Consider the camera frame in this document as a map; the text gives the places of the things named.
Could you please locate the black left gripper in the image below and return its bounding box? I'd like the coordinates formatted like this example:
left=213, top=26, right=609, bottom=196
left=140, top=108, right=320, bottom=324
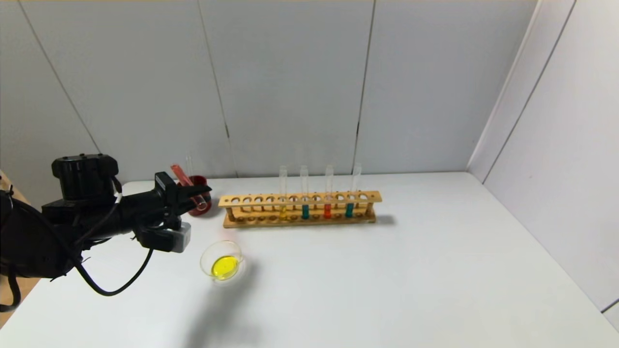
left=118, top=172, right=213, bottom=230

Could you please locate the red pigment glass test tube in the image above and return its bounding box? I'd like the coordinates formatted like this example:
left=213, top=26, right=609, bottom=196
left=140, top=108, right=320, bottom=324
left=170, top=164, right=208, bottom=212
left=323, top=165, right=334, bottom=219

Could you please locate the teal pigment glass test tube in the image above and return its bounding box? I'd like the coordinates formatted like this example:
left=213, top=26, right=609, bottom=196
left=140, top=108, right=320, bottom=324
left=345, top=163, right=362, bottom=218
left=299, top=165, right=310, bottom=220

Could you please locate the wooden test tube rack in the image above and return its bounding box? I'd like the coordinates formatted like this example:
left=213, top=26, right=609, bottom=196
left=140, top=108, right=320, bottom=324
left=219, top=191, right=383, bottom=229

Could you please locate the dark red cup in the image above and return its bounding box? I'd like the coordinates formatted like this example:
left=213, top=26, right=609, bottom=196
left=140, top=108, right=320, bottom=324
left=176, top=175, right=213, bottom=217

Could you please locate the clear glass dish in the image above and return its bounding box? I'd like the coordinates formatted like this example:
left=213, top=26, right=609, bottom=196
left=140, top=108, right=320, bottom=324
left=200, top=240, right=253, bottom=290

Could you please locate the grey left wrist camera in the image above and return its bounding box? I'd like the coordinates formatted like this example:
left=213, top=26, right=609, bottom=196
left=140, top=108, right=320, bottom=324
left=135, top=221, right=192, bottom=253

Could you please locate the thin black camera cable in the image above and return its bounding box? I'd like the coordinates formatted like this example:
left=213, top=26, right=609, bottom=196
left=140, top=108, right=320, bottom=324
left=73, top=247, right=154, bottom=296

